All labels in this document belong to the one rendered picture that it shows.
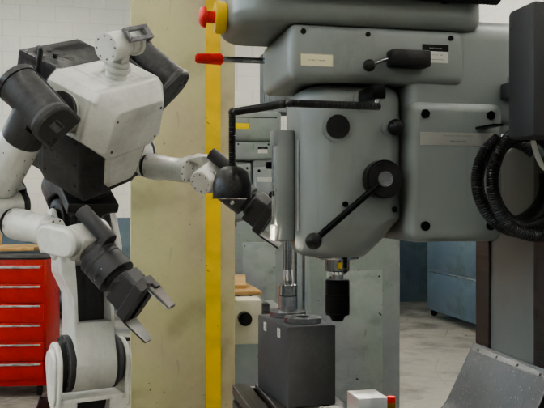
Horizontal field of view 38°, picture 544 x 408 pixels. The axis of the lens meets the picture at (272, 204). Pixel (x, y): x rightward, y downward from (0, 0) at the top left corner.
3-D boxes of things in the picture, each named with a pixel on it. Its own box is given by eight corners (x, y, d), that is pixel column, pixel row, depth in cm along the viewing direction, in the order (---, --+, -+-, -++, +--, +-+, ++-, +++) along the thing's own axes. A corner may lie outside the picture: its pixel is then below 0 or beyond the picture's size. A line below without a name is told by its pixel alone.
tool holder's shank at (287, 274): (296, 283, 198) (296, 239, 198) (286, 285, 196) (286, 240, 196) (288, 282, 200) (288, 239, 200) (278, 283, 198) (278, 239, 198)
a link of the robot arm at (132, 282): (112, 329, 163) (77, 289, 166) (142, 316, 171) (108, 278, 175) (139, 288, 157) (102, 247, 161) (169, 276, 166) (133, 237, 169)
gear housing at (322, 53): (289, 78, 139) (289, 21, 139) (261, 96, 162) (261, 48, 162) (466, 84, 146) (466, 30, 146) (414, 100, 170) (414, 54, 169)
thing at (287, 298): (301, 311, 198) (301, 287, 198) (286, 312, 195) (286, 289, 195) (289, 309, 201) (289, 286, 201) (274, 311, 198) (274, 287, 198)
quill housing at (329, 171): (305, 260, 141) (305, 81, 141) (280, 252, 161) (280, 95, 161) (405, 258, 145) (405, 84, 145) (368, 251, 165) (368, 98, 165)
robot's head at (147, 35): (99, 41, 181) (119, 23, 177) (124, 36, 188) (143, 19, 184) (114, 65, 181) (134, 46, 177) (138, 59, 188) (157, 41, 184)
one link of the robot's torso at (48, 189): (35, 201, 220) (44, 146, 212) (80, 201, 227) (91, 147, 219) (58, 260, 200) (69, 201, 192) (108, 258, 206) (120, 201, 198)
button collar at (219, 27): (217, 30, 145) (217, -3, 145) (212, 36, 151) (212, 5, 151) (227, 30, 146) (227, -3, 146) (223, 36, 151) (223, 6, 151)
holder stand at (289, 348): (287, 409, 181) (287, 321, 181) (257, 387, 202) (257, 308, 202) (335, 404, 185) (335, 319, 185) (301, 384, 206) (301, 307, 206)
